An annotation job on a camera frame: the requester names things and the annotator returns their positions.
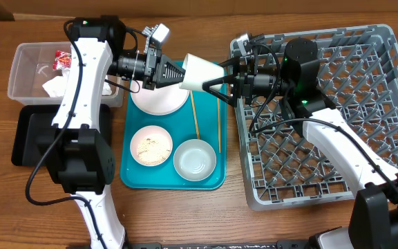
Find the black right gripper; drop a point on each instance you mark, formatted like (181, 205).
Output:
(238, 81)

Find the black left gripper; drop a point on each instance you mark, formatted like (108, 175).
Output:
(159, 79)

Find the pale green plastic cup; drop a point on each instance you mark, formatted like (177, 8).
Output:
(198, 71)

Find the small pink bowl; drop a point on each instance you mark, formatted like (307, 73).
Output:
(151, 146)

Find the red snack wrapper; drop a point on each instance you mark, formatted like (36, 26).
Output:
(62, 60)

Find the white paper napkin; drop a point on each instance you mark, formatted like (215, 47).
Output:
(56, 87)

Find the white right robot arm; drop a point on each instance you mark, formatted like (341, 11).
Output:
(312, 114)

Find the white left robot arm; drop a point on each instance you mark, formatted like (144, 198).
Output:
(73, 149)

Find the clear plastic waste bin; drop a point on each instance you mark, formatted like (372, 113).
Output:
(33, 64)

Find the large pink plate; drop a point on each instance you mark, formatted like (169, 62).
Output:
(158, 102)

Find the wooden chopstick left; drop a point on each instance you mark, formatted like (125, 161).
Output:
(194, 115)

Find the wooden chopstick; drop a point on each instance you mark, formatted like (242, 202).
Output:
(219, 124)
(194, 115)

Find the wooden chopstick right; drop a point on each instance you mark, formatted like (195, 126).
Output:
(219, 124)

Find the teal plastic tray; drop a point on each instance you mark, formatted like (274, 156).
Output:
(181, 127)

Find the grey green bowl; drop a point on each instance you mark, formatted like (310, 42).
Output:
(194, 160)

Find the black plastic tray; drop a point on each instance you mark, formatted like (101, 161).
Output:
(34, 120)

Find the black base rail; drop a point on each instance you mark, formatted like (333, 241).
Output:
(280, 244)

